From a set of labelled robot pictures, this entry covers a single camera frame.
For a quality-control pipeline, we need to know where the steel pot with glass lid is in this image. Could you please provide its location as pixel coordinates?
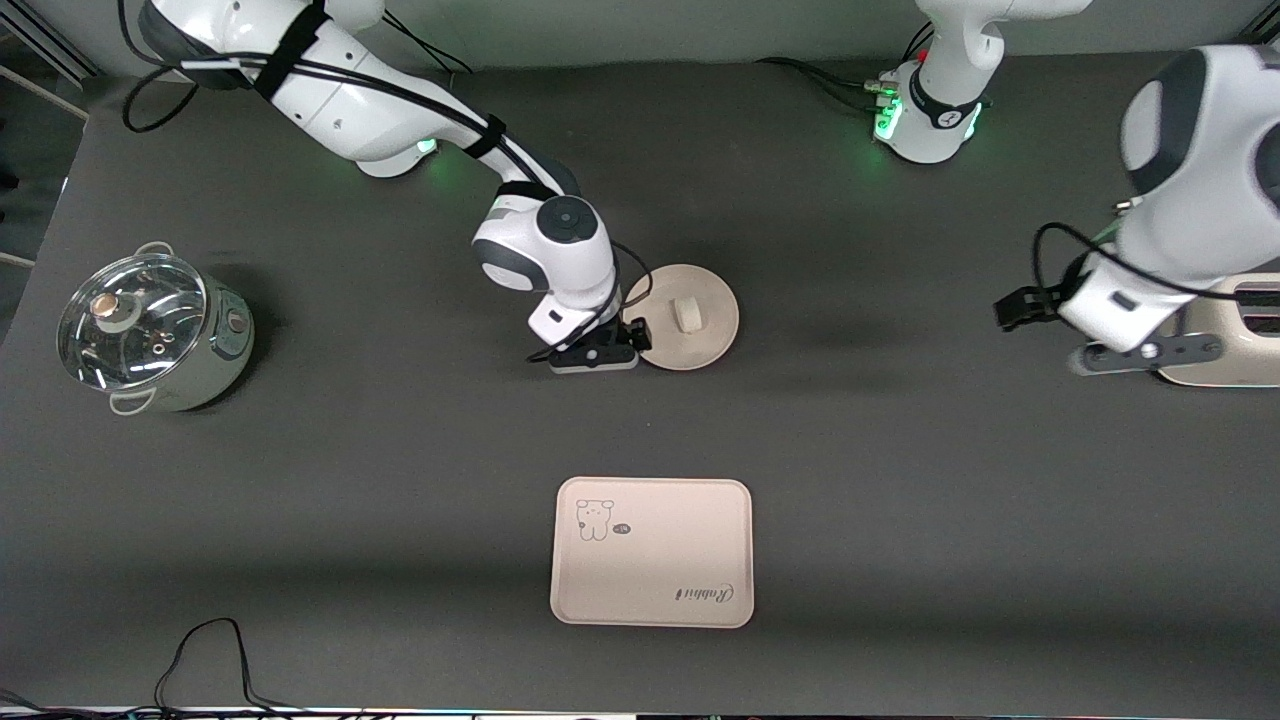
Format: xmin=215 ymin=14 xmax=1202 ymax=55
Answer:
xmin=57 ymin=242 xmax=255 ymax=416

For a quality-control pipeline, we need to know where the black arm base cable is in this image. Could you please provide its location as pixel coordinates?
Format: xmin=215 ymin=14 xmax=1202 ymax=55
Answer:
xmin=385 ymin=10 xmax=476 ymax=76
xmin=755 ymin=55 xmax=898 ymax=111

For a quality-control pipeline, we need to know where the black left arm base cable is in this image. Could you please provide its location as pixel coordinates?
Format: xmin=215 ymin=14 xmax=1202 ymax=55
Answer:
xmin=755 ymin=55 xmax=898 ymax=111

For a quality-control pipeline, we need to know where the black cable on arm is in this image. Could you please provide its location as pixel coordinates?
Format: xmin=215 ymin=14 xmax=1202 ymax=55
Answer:
xmin=1033 ymin=222 xmax=1280 ymax=301
xmin=118 ymin=0 xmax=653 ymax=363

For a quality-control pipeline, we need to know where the aluminium frame rail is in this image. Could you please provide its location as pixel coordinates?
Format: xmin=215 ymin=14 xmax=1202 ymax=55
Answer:
xmin=0 ymin=0 xmax=101 ymax=126

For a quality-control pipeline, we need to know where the round beige plate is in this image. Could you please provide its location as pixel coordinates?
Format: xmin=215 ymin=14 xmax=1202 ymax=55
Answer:
xmin=622 ymin=264 xmax=741 ymax=372

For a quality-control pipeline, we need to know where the beige rectangular tray, rabbit print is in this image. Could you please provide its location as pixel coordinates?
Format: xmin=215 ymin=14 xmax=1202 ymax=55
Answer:
xmin=549 ymin=476 xmax=755 ymax=630

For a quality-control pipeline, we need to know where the glass pot lid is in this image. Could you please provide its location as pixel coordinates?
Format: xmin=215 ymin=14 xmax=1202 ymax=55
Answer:
xmin=57 ymin=253 xmax=208 ymax=391

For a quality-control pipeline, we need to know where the black cable on table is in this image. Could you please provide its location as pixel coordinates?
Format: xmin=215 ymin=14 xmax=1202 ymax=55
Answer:
xmin=155 ymin=618 xmax=301 ymax=713

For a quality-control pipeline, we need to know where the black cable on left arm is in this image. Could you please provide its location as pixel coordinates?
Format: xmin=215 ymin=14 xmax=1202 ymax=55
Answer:
xmin=1033 ymin=222 xmax=1280 ymax=301

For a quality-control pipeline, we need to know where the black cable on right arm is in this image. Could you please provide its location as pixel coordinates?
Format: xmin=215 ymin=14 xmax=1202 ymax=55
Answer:
xmin=118 ymin=0 xmax=653 ymax=363

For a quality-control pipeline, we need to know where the cream white toaster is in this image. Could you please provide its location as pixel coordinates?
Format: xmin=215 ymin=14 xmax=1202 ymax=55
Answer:
xmin=1155 ymin=273 xmax=1280 ymax=389

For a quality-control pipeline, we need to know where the black right arm base cable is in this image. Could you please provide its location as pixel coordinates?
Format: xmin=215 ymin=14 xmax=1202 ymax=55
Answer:
xmin=385 ymin=10 xmax=476 ymax=76

